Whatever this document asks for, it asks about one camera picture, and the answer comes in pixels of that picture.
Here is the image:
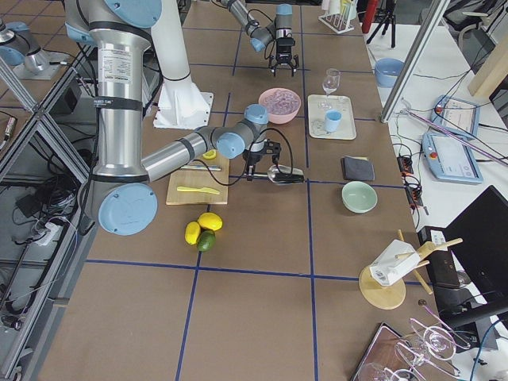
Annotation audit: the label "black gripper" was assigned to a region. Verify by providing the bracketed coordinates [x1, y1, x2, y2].
[268, 37, 299, 76]
[245, 139, 281, 181]

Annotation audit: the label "silver metal ice scoop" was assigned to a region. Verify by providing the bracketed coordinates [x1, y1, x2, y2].
[247, 164, 305, 185]

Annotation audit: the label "clear ice cubes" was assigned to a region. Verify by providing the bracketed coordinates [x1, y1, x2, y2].
[261, 90, 299, 115]

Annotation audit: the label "light blue cup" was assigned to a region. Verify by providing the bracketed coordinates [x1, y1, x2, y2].
[324, 110, 342, 133]

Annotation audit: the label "yellow plastic knife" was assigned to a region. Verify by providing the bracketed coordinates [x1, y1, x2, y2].
[176, 186, 221, 195]

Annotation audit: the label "lemon half slice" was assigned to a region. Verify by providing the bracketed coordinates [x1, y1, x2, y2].
[202, 149, 217, 160]

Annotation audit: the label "wooden cutting board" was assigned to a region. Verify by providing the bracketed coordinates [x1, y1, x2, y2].
[166, 153, 229, 206]

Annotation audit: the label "pink bowl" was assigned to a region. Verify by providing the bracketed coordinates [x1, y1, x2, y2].
[258, 87, 302, 124]

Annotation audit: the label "silver knife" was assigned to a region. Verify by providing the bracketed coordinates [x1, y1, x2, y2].
[180, 164, 222, 171]

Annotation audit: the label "clear wine glass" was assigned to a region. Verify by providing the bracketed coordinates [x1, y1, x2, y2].
[319, 68, 341, 110]

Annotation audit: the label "yellow lemon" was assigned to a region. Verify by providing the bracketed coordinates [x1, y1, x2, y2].
[184, 221, 202, 245]
[198, 212, 223, 231]

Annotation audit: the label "cream serving tray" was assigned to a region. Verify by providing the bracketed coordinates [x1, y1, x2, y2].
[307, 94, 356, 140]

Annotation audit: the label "white rack with cups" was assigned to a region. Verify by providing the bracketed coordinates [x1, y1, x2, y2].
[318, 0, 357, 34]

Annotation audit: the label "green lime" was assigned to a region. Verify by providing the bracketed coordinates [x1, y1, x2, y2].
[196, 230, 216, 252]

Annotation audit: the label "dark grey folded cloth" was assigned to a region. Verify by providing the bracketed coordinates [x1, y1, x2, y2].
[341, 156, 375, 181]

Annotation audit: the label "blue bowl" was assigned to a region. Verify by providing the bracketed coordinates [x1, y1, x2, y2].
[374, 58, 405, 88]

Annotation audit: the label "light green bowl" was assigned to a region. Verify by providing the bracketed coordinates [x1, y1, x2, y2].
[341, 181, 378, 214]

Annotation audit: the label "white carton box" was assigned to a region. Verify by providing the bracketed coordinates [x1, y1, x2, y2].
[369, 240, 420, 287]

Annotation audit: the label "teach pendant far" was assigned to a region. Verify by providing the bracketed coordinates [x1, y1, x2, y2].
[431, 96, 479, 140]

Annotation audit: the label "teach pendant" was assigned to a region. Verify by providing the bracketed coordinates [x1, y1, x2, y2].
[431, 96, 479, 140]
[421, 133, 483, 184]

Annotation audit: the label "wooden mug tree stand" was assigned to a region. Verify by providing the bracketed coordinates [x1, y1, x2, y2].
[359, 229, 463, 310]

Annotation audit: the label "teach pendant near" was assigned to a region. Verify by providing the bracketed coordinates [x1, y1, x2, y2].
[421, 133, 483, 184]

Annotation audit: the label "black monitor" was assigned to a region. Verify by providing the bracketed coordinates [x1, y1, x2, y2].
[444, 186, 507, 328]

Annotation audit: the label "hanging wine glasses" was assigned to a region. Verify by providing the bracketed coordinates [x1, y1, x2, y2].
[356, 305, 473, 381]

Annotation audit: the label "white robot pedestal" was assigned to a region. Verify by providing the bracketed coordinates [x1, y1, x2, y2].
[152, 0, 214, 131]

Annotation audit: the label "black camera tripod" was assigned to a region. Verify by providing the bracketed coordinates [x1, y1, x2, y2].
[362, 0, 397, 48]

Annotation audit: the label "aluminium frame post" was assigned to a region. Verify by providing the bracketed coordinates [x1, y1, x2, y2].
[380, 0, 450, 123]

